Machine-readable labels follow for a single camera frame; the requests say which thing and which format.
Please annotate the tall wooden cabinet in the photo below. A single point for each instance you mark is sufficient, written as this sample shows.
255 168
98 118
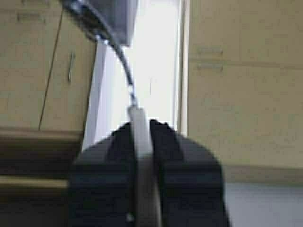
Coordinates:
243 74

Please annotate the wooden base cabinet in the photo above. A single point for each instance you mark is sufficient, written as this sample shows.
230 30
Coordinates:
46 65

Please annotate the white frying pan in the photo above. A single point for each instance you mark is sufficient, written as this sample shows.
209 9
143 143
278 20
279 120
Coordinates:
109 22

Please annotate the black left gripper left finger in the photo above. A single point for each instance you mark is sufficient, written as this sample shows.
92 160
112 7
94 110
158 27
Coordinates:
102 183

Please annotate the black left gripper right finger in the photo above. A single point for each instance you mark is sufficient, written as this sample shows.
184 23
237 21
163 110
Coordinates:
190 180

